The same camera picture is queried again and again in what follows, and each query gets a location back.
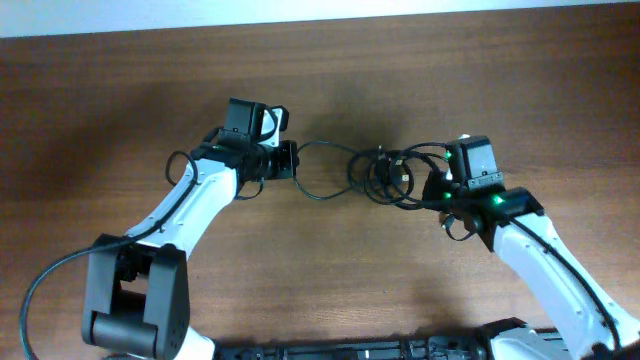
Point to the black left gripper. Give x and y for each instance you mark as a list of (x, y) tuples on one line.
[(290, 159)]

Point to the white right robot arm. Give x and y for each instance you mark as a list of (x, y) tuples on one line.
[(514, 226)]

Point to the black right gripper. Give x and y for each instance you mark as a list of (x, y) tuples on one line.
[(436, 179)]

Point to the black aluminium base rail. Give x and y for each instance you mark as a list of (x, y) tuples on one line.
[(385, 349)]

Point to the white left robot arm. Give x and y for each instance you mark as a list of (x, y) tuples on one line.
[(137, 293)]

